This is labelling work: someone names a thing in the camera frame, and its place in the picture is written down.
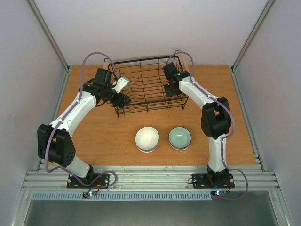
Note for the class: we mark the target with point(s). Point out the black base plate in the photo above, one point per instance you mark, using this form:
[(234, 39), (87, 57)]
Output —
[(76, 182), (201, 181)]

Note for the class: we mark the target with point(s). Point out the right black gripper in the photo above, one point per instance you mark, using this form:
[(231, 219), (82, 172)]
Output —
[(169, 89)]

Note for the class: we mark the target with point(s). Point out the small circuit board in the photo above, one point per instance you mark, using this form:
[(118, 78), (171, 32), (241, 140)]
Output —
[(219, 193), (89, 194)]

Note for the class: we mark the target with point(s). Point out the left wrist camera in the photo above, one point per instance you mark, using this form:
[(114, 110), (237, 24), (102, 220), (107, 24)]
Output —
[(120, 84)]

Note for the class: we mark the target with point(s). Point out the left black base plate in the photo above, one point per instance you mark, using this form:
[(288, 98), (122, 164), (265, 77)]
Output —
[(76, 182)]

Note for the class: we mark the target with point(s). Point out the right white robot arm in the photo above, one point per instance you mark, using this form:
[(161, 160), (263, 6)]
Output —
[(215, 117)]

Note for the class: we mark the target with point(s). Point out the aluminium rail frame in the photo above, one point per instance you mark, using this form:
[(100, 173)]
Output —
[(156, 178)]

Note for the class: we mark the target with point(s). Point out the right small circuit board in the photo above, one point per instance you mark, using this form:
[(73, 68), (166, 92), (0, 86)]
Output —
[(219, 193)]

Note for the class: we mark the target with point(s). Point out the left small circuit board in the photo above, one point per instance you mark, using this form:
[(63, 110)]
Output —
[(89, 194)]

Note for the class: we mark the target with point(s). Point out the blue slotted cable duct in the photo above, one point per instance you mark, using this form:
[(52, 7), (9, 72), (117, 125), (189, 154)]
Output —
[(123, 196)]

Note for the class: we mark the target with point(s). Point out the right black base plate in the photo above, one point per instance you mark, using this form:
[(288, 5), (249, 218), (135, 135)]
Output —
[(201, 181)]

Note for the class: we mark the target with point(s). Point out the white ceramic bowl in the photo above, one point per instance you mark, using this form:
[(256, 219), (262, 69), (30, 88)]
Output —
[(147, 139)]

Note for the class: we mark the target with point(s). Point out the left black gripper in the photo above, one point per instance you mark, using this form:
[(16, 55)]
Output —
[(121, 101)]

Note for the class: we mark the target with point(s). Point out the black wire dish rack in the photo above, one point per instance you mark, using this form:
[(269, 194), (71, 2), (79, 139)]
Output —
[(146, 87)]

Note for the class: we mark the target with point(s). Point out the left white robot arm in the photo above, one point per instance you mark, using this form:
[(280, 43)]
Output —
[(55, 143)]

